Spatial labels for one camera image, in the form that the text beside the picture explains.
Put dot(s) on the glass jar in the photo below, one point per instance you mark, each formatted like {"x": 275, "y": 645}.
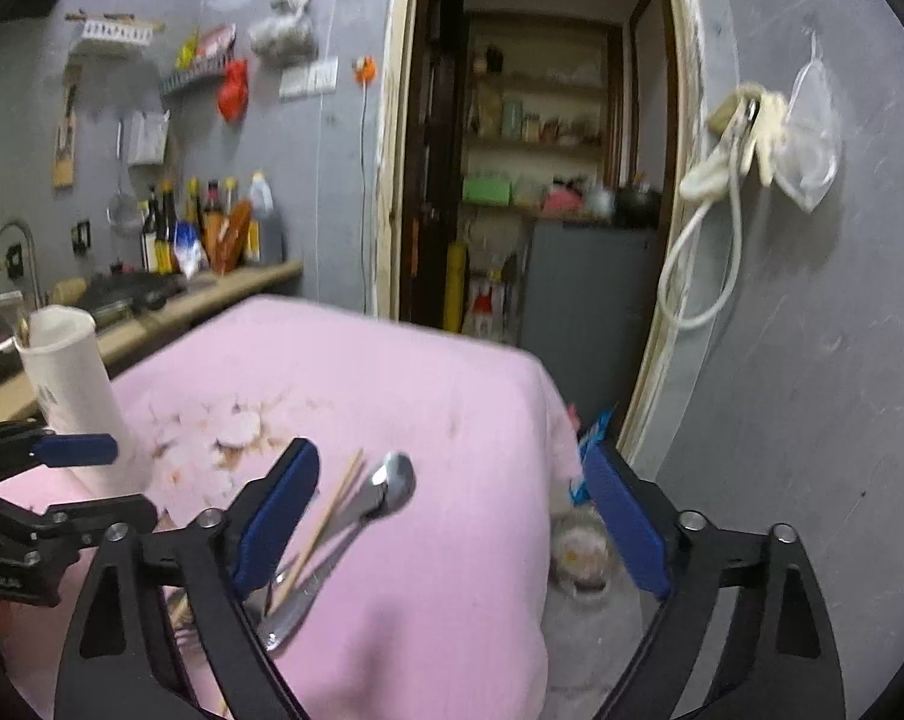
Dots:
{"x": 581, "y": 555}

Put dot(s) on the clear plastic bag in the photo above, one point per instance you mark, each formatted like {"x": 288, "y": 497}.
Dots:
{"x": 808, "y": 142}

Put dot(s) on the wooden kitchen counter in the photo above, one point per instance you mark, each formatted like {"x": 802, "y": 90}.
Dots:
{"x": 219, "y": 289}

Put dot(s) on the red plastic bag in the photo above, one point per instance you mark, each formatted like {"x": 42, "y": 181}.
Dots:
{"x": 233, "y": 90}

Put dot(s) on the grey plastic bag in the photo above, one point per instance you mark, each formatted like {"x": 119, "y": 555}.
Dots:
{"x": 287, "y": 26}

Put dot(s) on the wooden shelf unit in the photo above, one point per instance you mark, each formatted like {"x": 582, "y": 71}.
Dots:
{"x": 542, "y": 90}

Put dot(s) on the cream rubber glove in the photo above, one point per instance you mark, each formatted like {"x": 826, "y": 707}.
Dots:
{"x": 766, "y": 127}

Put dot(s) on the red packet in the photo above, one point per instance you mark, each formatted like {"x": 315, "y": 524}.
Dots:
{"x": 215, "y": 39}

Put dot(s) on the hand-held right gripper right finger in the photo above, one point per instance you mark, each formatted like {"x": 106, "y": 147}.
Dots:
{"x": 624, "y": 532}

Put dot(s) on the silver pot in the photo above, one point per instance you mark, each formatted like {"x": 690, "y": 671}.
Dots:
{"x": 600, "y": 200}

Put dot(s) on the yellow cap bottle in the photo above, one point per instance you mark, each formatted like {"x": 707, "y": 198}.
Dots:
{"x": 194, "y": 206}

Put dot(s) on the dark sauce bottle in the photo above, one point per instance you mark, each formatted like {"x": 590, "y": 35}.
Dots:
{"x": 169, "y": 229}
{"x": 152, "y": 232}

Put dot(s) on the orange snack packet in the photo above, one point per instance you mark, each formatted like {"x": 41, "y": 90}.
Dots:
{"x": 230, "y": 240}

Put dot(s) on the white utensil holder cup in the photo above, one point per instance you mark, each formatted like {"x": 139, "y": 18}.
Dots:
{"x": 69, "y": 382}

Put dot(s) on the green box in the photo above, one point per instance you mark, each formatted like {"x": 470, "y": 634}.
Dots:
{"x": 488, "y": 187}

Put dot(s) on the white wall rack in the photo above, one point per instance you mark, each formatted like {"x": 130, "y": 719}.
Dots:
{"x": 114, "y": 30}

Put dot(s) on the red cap sauce bottle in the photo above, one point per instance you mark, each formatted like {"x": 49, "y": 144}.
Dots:
{"x": 212, "y": 210}

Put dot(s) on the blue white packet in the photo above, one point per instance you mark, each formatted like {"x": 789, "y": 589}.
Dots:
{"x": 188, "y": 251}

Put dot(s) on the metal faucet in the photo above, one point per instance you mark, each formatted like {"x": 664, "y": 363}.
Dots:
{"x": 28, "y": 240}

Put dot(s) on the blue snack packet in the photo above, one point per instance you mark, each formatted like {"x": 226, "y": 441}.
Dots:
{"x": 593, "y": 442}

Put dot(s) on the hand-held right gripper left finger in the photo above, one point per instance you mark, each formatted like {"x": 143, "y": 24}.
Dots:
{"x": 279, "y": 517}

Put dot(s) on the white wall outlet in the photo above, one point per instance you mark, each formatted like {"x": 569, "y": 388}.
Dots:
{"x": 309, "y": 79}

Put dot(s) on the black wall socket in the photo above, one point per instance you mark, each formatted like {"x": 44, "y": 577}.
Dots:
{"x": 83, "y": 234}

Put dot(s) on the black stove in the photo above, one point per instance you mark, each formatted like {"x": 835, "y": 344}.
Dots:
{"x": 122, "y": 292}

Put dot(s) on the metal wall shelf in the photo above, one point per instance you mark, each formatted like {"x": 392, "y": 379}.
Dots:
{"x": 197, "y": 73}

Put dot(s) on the metal spoon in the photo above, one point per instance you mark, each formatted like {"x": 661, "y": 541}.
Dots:
{"x": 380, "y": 491}

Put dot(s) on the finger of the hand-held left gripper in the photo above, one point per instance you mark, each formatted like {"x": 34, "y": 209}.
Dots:
{"x": 84, "y": 516}
{"x": 77, "y": 450}

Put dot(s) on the red white bottle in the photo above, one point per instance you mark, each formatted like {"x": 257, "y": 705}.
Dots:
{"x": 485, "y": 304}

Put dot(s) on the pink tablecloth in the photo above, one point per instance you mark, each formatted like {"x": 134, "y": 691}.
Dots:
{"x": 422, "y": 390}

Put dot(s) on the dark brown door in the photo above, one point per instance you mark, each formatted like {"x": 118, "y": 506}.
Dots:
{"x": 429, "y": 150}

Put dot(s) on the wooden wall board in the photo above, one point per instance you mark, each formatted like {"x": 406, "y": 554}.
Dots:
{"x": 65, "y": 135}

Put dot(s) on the large dark jug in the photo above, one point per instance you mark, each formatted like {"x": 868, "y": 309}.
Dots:
{"x": 266, "y": 225}

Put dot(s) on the grey cabinet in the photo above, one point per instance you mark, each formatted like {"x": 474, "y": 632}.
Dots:
{"x": 587, "y": 300}

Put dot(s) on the dark cooking pot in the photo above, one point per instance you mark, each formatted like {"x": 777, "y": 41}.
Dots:
{"x": 635, "y": 201}

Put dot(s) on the white wall box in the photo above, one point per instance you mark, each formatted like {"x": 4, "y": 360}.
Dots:
{"x": 148, "y": 139}

